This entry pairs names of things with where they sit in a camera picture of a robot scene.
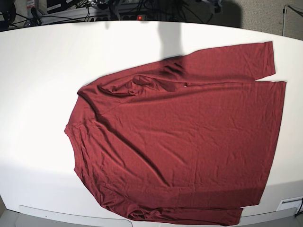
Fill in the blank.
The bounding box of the dark red long-sleeve T-shirt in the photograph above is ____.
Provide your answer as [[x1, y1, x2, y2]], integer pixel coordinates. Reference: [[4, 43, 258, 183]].
[[65, 42, 286, 226]]

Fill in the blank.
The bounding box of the white metal stand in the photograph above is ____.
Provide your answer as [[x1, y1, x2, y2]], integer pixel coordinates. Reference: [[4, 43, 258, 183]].
[[282, 4, 303, 40]]

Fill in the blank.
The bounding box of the white label plate on table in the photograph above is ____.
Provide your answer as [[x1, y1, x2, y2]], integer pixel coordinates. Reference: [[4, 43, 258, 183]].
[[276, 197, 303, 212]]

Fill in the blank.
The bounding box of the black power strip red switch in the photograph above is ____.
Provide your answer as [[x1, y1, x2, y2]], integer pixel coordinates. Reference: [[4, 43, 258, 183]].
[[89, 13, 149, 22]]

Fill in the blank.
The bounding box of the bundle of black cables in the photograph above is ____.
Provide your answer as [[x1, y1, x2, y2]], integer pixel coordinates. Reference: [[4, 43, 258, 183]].
[[132, 0, 215, 24]]

